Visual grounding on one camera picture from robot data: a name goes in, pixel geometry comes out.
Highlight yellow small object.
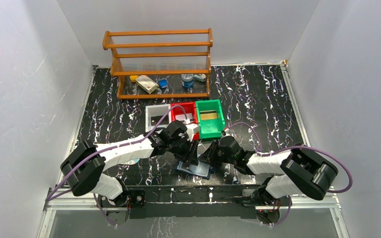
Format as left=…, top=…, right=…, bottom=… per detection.
left=129, top=75, right=139, bottom=83

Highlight blue small cube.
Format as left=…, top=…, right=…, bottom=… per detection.
left=158, top=78, right=168, bottom=89

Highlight red plastic bin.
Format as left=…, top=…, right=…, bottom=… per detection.
left=167, top=102, right=199, bottom=141

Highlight navy blue card holder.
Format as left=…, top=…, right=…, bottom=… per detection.
left=176, top=161, right=216, bottom=179

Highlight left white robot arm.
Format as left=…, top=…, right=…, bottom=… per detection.
left=61, top=120, right=199, bottom=206

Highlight gold card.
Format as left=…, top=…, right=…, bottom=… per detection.
left=199, top=110, right=218, bottom=120

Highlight white card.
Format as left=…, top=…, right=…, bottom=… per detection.
left=174, top=113, right=195, bottom=124

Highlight black card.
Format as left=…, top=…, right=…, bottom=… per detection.
left=149, top=116, right=170, bottom=129

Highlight grey tape dispenser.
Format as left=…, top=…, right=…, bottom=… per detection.
left=193, top=74, right=207, bottom=82

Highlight wooden shelf rack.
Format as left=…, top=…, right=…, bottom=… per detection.
left=102, top=28, right=214, bottom=100

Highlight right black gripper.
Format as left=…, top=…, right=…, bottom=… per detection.
left=198, top=139, right=236, bottom=167

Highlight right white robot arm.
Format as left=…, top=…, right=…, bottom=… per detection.
left=198, top=136, right=338, bottom=205

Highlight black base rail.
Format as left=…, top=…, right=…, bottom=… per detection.
left=97, top=185, right=292, bottom=225

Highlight blue round tin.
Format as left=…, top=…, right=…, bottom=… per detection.
left=181, top=74, right=194, bottom=89

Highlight green plastic bin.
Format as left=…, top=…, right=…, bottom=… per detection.
left=195, top=99, right=225, bottom=139

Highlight blue toothbrush blister pack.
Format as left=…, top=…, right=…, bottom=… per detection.
left=126, top=159, right=140, bottom=165

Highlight white red small box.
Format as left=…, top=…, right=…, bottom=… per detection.
left=135, top=75, right=158, bottom=94

